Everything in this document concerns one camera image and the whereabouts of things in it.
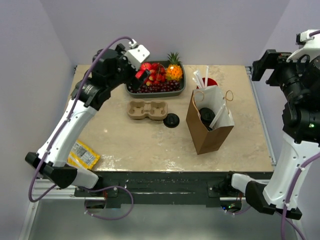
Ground strawberry bunch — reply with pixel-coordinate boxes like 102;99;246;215
145;62;166;86

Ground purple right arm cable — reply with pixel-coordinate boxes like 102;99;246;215
224;29;320;240

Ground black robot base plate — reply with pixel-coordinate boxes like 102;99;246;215
74;171;243;208

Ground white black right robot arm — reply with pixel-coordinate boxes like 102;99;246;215
222;49;320;220

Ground yellow chips bag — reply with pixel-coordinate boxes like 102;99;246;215
67;140;101;170

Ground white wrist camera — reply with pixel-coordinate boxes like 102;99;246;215
286;29;320;63
124;39;150;71

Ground dark grape bunch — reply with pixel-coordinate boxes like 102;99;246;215
147;80;181;93
127;84;150;94

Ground black cup lid top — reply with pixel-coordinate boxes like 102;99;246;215
199;107;216;125

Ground red apple back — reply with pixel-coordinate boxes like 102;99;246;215
140;62;152;72

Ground red ribbed straw cup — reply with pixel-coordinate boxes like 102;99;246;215
202;77;218;87

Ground black spare cup lid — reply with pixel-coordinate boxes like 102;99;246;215
163;113;180;128

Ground dark grey fruit tray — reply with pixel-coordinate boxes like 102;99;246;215
125;60;186;99

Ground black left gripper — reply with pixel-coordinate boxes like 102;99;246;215
107;44;150;90

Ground brown white paper bag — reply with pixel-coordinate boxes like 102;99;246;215
186;85;235;155

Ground red apple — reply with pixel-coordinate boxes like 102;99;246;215
135;70;145;79
140;62;152;72

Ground orange pineapple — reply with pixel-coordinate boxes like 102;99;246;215
165;52;183;81

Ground dark grape bunch right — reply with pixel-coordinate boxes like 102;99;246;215
147;80;181;93

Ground red apple front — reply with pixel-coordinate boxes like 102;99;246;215
135;70;145;79

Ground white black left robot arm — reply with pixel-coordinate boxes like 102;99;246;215
25;43;150;196

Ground brown pulp cup carrier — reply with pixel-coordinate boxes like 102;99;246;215
127;99;168;121

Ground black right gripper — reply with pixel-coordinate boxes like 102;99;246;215
252;47;315;98

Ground dark grape bunch left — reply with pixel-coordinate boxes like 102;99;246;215
127;84;150;94

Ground black cup lid bottom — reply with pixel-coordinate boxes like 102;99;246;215
204;123;213;131

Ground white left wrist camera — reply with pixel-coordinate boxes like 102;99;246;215
124;39;150;71

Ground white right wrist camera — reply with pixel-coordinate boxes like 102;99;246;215
286;29;320;63

